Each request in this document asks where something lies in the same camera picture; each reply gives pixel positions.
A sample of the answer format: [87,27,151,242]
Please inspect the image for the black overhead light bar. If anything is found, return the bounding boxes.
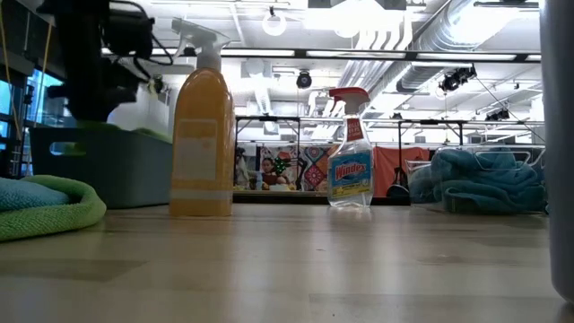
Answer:
[100,44,542,63]

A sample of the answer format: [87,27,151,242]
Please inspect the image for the black round object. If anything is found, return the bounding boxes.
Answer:
[386,166,410,198]

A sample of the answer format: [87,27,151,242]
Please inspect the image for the clear Windex spray bottle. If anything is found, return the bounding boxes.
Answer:
[326,86,375,209]

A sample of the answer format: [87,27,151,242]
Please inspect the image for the yellow hanging cord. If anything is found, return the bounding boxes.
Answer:
[0,0,22,141]
[26,0,55,172]

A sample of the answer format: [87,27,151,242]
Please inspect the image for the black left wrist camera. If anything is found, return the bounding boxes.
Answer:
[103,12,156,62]

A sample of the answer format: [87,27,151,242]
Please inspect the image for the colourful patterned quilt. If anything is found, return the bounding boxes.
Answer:
[259,144,338,192]

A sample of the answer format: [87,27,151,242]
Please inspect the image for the black aluminium rig frame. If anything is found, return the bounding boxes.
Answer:
[232,190,410,206]

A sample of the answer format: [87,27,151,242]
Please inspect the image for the dark green plastic basket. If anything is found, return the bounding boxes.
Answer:
[29,127,174,210]

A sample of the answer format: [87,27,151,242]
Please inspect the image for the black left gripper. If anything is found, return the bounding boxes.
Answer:
[46,43,139,123]

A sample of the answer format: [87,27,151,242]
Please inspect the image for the orange spray bottle white trigger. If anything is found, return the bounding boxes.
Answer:
[168,17,236,218]

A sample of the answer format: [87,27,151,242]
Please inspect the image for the bright green microfiber towel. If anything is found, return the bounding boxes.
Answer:
[0,174,108,243]

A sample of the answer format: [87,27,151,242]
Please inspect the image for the clear plastic basket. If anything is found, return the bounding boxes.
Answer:
[405,143,547,214]

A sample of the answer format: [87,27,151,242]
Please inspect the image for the white round pendant lamp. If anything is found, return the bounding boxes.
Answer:
[262,9,288,37]

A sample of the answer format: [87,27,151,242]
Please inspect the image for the glass window dark frame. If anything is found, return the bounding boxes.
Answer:
[0,66,77,174]

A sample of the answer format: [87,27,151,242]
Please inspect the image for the orange cloth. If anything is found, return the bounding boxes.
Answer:
[372,145,431,198]

